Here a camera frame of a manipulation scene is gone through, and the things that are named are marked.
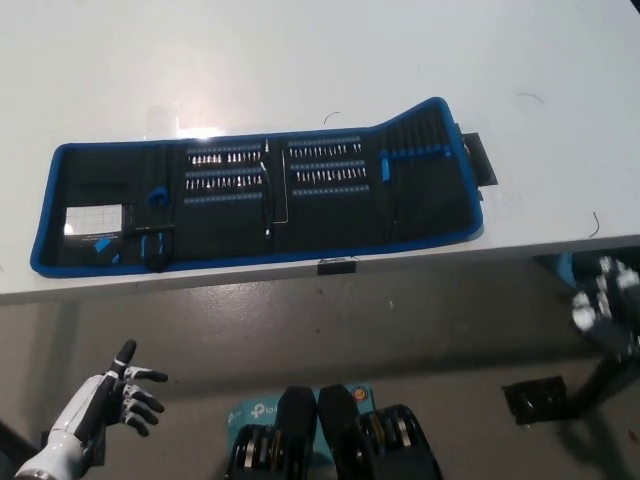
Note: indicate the white grid card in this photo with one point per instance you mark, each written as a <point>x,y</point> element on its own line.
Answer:
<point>94,219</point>

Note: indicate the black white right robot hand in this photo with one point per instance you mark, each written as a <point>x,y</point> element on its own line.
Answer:
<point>607,310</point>

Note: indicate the blue pry tool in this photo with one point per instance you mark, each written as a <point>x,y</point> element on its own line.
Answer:
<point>386,167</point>

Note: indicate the teal tp-link box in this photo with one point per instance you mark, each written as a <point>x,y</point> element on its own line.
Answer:
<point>255,412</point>

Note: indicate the black toolkit roll blue trim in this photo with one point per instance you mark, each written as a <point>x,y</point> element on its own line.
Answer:
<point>220,235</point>

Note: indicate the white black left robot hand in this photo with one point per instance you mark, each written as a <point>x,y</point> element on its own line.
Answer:
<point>90,400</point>

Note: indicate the blue triangular pick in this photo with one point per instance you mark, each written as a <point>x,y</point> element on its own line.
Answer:
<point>102,244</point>

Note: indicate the blue round suction cup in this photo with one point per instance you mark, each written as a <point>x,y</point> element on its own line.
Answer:
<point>157,196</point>

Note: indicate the black tape patch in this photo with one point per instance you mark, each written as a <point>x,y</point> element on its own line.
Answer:
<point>481,160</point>

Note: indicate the small black tape strip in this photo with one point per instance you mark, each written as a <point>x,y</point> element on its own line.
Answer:
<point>336,267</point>

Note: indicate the blue plastic object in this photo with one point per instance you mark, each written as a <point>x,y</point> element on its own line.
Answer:
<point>562,267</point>

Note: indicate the black flexible extension shaft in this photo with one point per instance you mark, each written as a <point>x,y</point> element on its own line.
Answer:
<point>266,200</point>

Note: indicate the thin L-shaped metal tool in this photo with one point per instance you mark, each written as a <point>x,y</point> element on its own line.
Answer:
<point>286,185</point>

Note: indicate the black table leg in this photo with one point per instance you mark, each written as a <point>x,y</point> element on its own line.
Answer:
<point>600,385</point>

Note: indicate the black floor plate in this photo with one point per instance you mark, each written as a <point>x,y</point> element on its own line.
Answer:
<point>532,402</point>

